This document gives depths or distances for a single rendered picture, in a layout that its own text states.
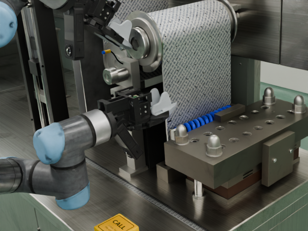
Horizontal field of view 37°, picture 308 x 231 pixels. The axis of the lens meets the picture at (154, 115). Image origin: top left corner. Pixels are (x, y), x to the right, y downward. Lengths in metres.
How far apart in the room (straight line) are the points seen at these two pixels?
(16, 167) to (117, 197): 0.27
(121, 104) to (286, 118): 0.44
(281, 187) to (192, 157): 0.25
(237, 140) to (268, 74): 3.27
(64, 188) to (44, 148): 0.11
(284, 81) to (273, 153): 3.17
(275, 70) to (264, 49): 3.01
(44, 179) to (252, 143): 0.47
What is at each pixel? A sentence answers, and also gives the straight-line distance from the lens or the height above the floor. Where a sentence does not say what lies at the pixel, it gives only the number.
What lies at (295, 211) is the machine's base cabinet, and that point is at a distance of 1.22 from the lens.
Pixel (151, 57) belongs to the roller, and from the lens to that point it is 1.09.
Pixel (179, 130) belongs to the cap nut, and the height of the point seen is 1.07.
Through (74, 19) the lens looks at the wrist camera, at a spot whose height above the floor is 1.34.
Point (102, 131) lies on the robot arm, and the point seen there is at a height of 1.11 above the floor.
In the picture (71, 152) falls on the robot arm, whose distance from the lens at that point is 0.95.
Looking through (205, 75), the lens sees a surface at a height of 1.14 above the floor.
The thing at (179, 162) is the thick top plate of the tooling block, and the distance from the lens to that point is 1.07.
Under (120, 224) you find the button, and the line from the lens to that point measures 1.01.
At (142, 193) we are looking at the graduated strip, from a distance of 1.15.
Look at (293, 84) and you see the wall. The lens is 4.22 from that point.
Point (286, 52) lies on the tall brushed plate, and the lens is 1.24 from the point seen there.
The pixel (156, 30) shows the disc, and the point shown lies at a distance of 1.06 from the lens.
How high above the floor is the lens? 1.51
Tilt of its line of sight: 23 degrees down
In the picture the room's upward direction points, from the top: 4 degrees counter-clockwise
